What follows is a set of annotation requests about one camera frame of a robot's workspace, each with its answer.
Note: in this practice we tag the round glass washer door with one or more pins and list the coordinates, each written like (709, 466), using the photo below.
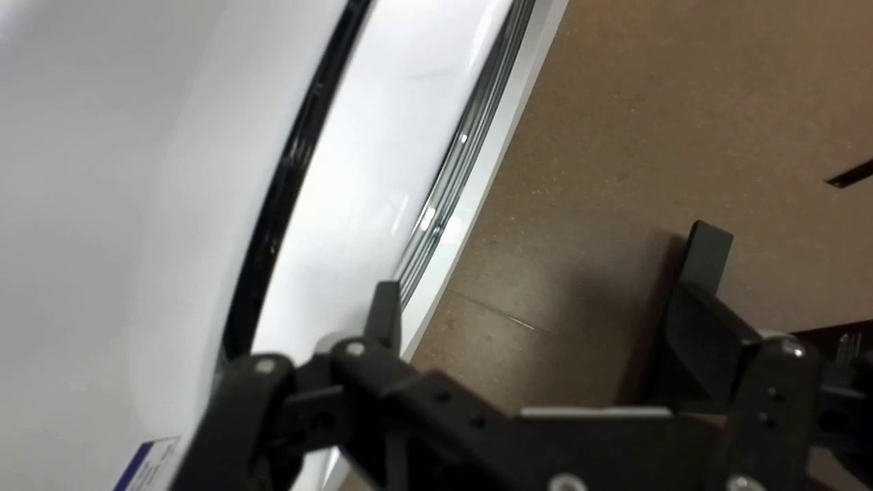
(383, 166)

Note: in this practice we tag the white washing machine number 7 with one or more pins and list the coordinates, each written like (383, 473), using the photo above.
(109, 227)

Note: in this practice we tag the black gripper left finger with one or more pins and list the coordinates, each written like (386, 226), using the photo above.
(383, 418)

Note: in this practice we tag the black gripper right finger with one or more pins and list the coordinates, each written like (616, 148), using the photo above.
(773, 411)

